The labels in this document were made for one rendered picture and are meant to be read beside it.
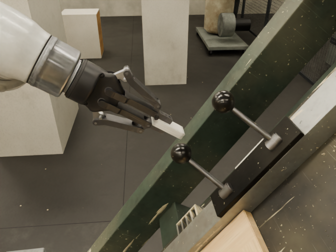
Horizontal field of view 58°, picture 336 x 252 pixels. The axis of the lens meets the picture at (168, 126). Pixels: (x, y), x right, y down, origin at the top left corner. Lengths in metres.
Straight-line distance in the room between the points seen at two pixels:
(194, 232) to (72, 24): 4.88
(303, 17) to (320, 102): 0.24
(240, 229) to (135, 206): 0.38
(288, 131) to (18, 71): 0.43
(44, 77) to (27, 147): 2.60
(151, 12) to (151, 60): 0.62
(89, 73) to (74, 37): 4.83
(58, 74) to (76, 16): 4.75
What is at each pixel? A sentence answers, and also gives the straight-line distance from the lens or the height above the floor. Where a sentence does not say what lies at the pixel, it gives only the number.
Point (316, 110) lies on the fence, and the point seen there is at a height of 1.54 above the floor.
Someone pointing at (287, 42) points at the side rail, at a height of 1.57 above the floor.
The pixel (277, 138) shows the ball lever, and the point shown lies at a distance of 0.50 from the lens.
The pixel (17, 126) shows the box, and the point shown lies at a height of 0.33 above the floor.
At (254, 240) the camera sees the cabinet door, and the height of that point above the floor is 1.35.
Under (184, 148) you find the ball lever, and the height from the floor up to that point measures 1.45.
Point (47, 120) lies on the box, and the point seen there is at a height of 0.37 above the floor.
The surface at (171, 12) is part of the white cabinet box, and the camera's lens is 3.97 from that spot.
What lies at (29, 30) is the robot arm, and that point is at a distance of 0.52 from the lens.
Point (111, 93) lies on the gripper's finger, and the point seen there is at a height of 1.52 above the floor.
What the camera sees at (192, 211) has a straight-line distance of 0.66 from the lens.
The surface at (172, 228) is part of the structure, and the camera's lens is 0.82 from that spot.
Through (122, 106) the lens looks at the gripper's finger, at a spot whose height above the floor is 1.49.
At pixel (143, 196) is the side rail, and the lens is 0.83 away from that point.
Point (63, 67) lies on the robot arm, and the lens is 0.51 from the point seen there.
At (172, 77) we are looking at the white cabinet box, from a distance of 4.22.
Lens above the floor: 1.76
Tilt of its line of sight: 32 degrees down
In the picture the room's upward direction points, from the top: straight up
